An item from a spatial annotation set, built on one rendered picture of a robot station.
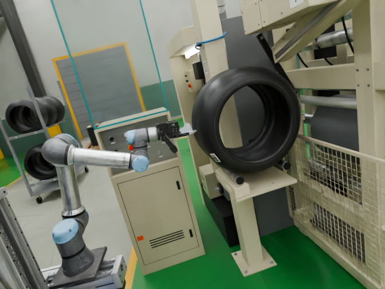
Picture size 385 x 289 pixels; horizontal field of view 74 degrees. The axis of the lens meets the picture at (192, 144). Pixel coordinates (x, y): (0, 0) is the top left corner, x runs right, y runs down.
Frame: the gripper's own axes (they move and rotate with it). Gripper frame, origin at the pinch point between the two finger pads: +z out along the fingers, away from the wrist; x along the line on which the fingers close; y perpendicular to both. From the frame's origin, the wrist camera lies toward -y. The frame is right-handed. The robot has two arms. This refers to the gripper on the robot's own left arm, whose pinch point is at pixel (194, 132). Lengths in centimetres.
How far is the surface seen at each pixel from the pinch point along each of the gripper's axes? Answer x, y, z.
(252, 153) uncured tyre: 13.4, -22.4, 38.3
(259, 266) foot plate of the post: 21, -114, 42
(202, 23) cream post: 25, 58, 17
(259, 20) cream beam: 3, 54, 42
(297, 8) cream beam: -30, 50, 42
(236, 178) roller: -10.8, -26.0, 17.8
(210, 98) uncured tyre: -9.3, 17.5, 8.0
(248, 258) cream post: 25, -108, 35
